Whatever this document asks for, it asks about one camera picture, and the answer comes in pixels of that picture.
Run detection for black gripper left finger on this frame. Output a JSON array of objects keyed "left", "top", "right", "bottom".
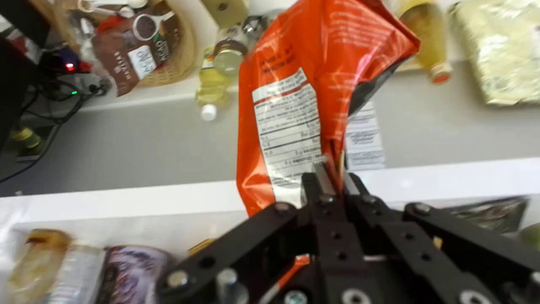
[{"left": 302, "top": 164, "right": 366, "bottom": 304}]

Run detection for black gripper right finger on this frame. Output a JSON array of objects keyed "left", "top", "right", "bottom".
[{"left": 343, "top": 174, "right": 446, "bottom": 304}]

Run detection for orange snack packet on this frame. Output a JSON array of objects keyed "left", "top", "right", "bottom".
[{"left": 236, "top": 0, "right": 420, "bottom": 214}]

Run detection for clear yellow oil bottle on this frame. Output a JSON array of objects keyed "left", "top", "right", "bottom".
[{"left": 196, "top": 25, "right": 248, "bottom": 121}]

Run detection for gold foil bag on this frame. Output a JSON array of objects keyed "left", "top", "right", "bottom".
[{"left": 449, "top": 0, "right": 540, "bottom": 106}]

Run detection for green metal tin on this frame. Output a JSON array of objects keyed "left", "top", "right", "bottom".
[{"left": 201, "top": 0, "right": 248, "bottom": 29}]

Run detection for wooden bowl with spoons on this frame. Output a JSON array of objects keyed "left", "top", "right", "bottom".
[{"left": 31, "top": 0, "right": 196, "bottom": 96}]

